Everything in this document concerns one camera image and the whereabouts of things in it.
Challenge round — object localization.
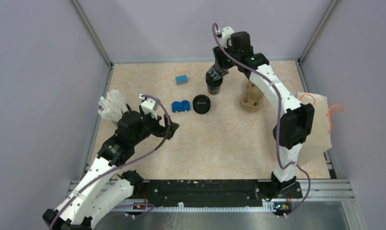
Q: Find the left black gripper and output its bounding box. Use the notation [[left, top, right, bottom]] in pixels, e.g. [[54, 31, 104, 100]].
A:
[[131, 104, 179, 146]]

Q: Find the black cup lid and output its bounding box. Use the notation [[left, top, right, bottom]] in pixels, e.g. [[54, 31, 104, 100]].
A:
[[192, 94, 211, 114]]

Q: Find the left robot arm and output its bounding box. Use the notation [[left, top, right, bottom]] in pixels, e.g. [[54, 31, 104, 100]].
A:
[[43, 111, 180, 230]]

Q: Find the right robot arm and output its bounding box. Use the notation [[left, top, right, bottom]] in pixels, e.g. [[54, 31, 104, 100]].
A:
[[206, 27, 315, 197]]

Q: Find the blue toy car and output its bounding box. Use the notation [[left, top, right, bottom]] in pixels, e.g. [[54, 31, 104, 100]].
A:
[[171, 100, 191, 113]]

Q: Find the blue toy brick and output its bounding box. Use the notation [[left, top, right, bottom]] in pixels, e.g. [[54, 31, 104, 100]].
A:
[[175, 75, 188, 85]]

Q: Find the brown cardboard cup carrier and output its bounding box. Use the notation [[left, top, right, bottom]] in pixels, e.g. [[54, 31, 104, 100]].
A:
[[239, 80, 264, 113]]

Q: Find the white straws bundle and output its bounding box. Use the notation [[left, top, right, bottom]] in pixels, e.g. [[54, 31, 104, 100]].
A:
[[98, 90, 130, 122]]

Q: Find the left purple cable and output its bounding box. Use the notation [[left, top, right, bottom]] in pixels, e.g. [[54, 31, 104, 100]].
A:
[[48, 94, 172, 230]]

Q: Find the purple cable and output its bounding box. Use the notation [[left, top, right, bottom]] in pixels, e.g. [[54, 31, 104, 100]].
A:
[[48, 94, 172, 230], [211, 23, 311, 218]]

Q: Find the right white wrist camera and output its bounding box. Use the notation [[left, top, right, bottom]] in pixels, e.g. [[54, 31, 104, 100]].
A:
[[215, 26, 234, 48]]

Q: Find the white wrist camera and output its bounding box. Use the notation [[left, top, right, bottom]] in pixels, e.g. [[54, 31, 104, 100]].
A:
[[139, 94, 160, 120], [215, 26, 234, 48]]

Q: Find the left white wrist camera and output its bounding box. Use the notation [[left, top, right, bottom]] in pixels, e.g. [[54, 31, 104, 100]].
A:
[[139, 94, 160, 120]]

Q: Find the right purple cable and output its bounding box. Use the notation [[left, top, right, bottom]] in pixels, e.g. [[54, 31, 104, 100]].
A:
[[211, 23, 311, 218]]

